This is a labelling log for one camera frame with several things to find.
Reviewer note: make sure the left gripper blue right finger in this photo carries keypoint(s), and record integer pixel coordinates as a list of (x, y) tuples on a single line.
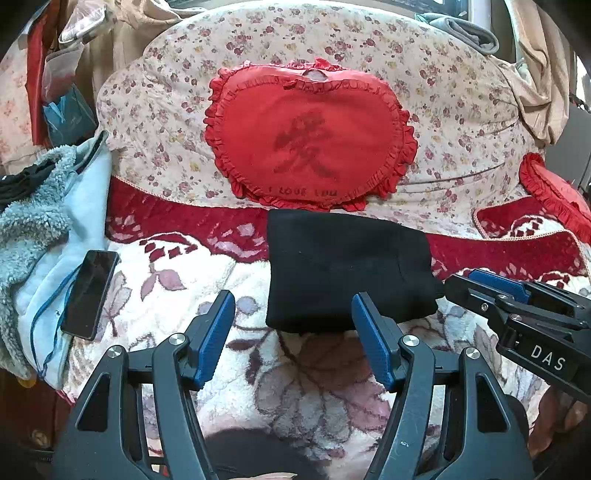
[(380, 338)]

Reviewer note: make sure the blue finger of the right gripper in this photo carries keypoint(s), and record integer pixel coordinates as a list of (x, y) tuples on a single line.
[(492, 285), (474, 296)]

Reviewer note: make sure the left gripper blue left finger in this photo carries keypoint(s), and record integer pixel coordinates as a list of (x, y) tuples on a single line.
[(206, 336)]

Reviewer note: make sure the black knit pants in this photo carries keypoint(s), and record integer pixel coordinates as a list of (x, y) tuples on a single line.
[(319, 261)]

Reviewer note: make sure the right hand holding gripper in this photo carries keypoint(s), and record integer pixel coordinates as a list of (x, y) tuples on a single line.
[(558, 413)]

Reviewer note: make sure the red white plush blanket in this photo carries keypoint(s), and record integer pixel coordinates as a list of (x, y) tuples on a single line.
[(292, 369)]

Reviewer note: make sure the small red ruffled pillow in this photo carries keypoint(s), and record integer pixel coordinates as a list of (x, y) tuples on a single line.
[(557, 196)]

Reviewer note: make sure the black smartphone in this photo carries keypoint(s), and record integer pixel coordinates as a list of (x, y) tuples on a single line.
[(88, 293)]

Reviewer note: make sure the floral beige quilt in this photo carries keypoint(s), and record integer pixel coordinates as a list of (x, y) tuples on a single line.
[(470, 133)]

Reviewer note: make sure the light blue fleece jacket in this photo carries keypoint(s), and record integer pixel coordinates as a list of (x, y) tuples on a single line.
[(45, 236)]

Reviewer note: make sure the beige curtain fabric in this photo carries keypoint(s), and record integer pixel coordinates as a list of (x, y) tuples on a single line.
[(540, 76)]

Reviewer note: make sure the red heart ruffled pillow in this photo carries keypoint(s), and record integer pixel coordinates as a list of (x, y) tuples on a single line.
[(314, 136)]

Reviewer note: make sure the grey folded garment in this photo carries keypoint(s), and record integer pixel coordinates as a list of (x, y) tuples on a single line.
[(477, 37)]

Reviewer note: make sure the blue plastic bag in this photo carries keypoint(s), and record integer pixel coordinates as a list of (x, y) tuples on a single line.
[(69, 120)]

